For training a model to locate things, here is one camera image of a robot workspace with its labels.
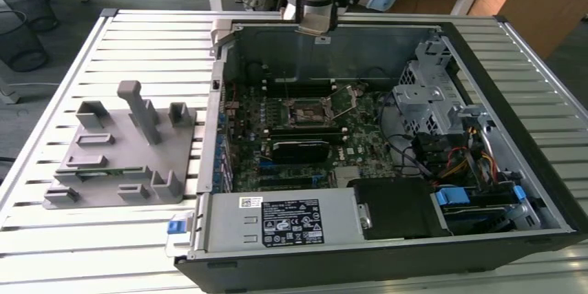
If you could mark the silver CPU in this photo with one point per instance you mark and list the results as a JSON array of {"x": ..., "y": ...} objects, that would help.
[{"x": 316, "y": 23}]

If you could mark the grey case release latch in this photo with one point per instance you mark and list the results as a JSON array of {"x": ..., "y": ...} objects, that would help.
[{"x": 220, "y": 29}]

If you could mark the RAM slot white latch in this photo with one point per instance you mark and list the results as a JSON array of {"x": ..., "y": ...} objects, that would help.
[{"x": 299, "y": 89}]

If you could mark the RAM slot black latch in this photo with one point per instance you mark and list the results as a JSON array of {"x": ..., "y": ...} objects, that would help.
[
  {"x": 299, "y": 94},
  {"x": 303, "y": 131}
]

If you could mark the silver drive cage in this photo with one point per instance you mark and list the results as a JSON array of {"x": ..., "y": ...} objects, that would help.
[{"x": 420, "y": 97}]

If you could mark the green motherboard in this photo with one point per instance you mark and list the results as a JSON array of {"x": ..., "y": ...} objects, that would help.
[{"x": 372, "y": 118}]

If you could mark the green RAM stick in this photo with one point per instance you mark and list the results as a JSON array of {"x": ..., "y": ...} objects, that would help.
[
  {"x": 306, "y": 138},
  {"x": 115, "y": 171}
]

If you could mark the black graphics card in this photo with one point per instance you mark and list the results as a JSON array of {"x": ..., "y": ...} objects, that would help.
[{"x": 300, "y": 153}]

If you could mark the wooden cabinet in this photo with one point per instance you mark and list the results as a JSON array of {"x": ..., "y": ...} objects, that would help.
[{"x": 542, "y": 5}]

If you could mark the blue expansion slot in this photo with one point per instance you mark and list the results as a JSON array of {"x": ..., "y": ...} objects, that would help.
[{"x": 267, "y": 163}]

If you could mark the silver chipset heat sink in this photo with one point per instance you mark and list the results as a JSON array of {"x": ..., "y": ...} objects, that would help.
[{"x": 350, "y": 177}]

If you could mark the black mesh wastebasket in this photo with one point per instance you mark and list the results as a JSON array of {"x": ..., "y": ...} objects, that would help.
[
  {"x": 43, "y": 8},
  {"x": 23, "y": 46}
]

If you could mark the grey parts rack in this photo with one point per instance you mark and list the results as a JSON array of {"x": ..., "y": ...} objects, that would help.
[{"x": 138, "y": 159}]

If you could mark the black plastic shroud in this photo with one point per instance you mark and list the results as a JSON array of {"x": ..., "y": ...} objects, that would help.
[{"x": 395, "y": 204}]

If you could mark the hard disk in blue carrier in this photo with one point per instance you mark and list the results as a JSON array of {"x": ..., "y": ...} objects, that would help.
[{"x": 452, "y": 197}]

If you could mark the grey power supply unit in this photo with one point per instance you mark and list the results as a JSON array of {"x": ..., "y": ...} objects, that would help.
[{"x": 226, "y": 225}]

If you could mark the grey metal stand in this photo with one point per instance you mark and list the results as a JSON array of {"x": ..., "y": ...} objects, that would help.
[{"x": 10, "y": 96}]

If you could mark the blue case latch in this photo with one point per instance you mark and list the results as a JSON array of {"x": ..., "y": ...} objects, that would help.
[{"x": 178, "y": 228}]

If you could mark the black open PC case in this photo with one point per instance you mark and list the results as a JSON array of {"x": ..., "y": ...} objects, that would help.
[{"x": 322, "y": 273}]

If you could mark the white case wall sticker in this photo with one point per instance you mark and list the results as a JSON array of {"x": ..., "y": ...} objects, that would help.
[{"x": 323, "y": 41}]

